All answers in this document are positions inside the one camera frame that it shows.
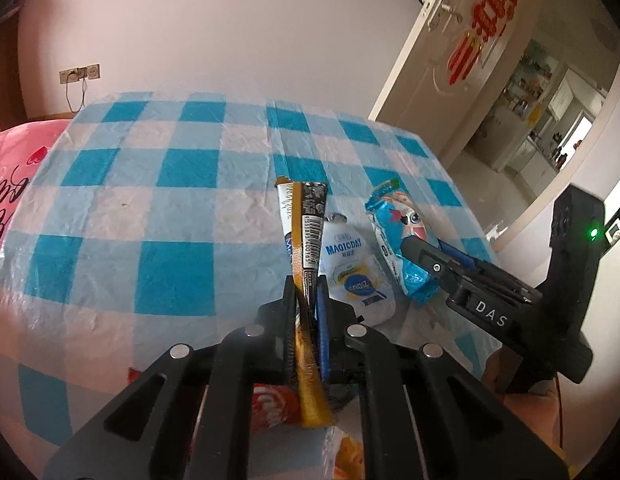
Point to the pink heart print blanket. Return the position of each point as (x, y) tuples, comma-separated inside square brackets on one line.
[(9, 160)]

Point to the blue cartoon snack wrapper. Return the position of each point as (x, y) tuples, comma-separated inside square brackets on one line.
[(390, 220)]

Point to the wall switch panel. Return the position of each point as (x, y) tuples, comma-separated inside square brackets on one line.
[(615, 232)]

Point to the blue white checkered tablecloth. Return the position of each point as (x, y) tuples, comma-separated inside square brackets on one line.
[(139, 185)]

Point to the wall socket strip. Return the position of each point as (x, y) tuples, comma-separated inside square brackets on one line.
[(79, 73)]

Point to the red orange wrapper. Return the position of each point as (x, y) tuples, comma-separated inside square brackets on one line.
[(272, 405)]

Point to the red door decoration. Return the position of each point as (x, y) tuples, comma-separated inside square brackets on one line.
[(482, 15)]

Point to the person's right forearm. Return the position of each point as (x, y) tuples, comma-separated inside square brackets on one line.
[(532, 425)]

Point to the white drink pouch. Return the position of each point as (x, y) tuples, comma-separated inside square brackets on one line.
[(350, 260)]

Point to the white door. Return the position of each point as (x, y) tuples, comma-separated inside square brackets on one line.
[(415, 85)]

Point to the white kitchen counter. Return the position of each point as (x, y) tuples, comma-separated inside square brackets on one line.
[(512, 152)]

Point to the yellow hanging bag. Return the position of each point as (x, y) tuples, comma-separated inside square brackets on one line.
[(535, 112)]

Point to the yellow orange wrapper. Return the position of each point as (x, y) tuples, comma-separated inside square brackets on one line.
[(351, 457)]

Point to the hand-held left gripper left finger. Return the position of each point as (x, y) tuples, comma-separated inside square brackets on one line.
[(290, 320)]

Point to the gold black stick packet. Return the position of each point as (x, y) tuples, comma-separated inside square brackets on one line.
[(310, 220)]

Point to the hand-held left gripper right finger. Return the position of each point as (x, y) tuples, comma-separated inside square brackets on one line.
[(321, 332)]

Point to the kitchen shelf with jars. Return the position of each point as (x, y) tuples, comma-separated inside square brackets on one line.
[(530, 80)]

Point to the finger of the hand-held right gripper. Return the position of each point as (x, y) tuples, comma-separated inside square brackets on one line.
[(482, 270), (430, 260)]

